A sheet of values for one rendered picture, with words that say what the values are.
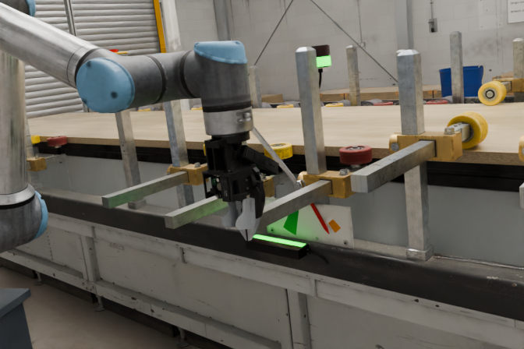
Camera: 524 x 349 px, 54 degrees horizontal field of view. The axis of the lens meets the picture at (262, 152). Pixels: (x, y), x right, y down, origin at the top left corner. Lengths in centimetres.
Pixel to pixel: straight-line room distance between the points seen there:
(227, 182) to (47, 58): 39
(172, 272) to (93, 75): 143
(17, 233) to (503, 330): 121
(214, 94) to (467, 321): 71
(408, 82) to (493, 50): 757
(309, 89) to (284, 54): 953
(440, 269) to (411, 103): 34
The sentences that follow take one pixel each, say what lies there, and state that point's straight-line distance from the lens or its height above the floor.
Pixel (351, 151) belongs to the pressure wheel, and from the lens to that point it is 128.
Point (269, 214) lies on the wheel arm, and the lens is 103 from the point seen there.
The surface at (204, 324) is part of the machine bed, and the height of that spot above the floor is 16.
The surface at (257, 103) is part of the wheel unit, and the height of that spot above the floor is 91.
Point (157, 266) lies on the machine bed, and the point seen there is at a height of 33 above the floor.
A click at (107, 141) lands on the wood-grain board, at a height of 89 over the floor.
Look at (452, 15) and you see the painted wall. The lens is 884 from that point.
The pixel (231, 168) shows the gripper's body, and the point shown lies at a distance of 93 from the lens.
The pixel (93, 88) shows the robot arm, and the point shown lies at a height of 114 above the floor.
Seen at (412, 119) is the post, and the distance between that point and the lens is 108.
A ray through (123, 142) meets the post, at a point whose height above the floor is 93.
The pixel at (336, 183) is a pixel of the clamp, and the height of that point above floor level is 86.
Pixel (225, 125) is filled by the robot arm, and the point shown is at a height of 105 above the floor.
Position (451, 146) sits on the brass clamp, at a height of 95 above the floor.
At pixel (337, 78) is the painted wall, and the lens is 996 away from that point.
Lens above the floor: 117
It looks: 11 degrees down
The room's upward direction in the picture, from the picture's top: 7 degrees counter-clockwise
